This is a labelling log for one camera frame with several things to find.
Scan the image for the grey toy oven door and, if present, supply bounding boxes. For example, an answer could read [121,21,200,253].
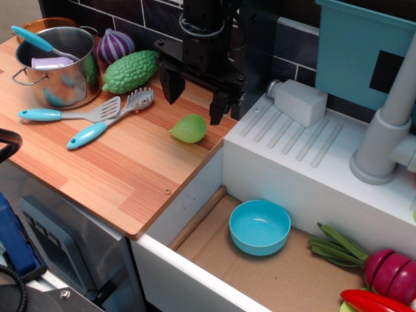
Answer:
[18,196,132,311]

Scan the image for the teal toy cabinet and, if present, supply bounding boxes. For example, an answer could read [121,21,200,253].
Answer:
[315,1,415,122]

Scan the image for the wooden dowel strip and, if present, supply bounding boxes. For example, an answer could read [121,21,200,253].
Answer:
[168,185,227,251]

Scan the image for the blue plastic bowl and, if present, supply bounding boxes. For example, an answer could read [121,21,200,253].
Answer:
[229,200,291,256]

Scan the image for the grey slotted spatula blue handle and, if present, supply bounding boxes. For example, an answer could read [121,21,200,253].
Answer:
[18,96,121,123]

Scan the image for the black vertical post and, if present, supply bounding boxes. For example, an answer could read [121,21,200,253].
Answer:
[230,1,281,120]

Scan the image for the grey toy soap dispenser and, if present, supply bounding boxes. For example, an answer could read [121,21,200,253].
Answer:
[266,79,328,128]

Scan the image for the orange transparent lid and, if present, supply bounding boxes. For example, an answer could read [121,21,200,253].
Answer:
[19,17,79,34]

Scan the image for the magenta toy radish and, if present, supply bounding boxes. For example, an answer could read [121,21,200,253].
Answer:
[307,224,415,305]

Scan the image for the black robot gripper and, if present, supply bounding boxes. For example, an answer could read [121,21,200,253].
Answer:
[155,19,246,125]

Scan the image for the blue handled spoon in pot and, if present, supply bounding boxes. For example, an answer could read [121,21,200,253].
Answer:
[11,25,79,62]

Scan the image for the red toy chili pepper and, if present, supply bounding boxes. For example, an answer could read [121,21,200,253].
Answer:
[340,289,413,312]

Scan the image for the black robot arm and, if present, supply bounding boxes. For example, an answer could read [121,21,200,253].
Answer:
[155,1,246,125]

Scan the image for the black cable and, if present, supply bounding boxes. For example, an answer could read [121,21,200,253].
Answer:
[0,127,23,163]

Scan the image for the grey toy faucet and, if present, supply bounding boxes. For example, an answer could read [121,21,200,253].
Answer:
[350,39,415,185]

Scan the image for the white toy sink unit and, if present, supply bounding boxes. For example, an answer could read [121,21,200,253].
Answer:
[132,97,415,311]

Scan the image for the purple striped toy onion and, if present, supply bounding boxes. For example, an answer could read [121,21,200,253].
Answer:
[97,29,136,64]

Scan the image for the grey pasta server blue handle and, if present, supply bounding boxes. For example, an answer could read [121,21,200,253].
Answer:
[66,88,155,150]

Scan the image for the green toy pear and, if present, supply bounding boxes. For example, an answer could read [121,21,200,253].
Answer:
[169,114,207,144]

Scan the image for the stainless steel pot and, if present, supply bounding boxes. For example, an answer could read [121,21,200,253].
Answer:
[12,27,102,109]

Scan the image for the green toy bitter gourd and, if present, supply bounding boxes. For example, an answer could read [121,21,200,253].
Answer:
[102,50,158,94]

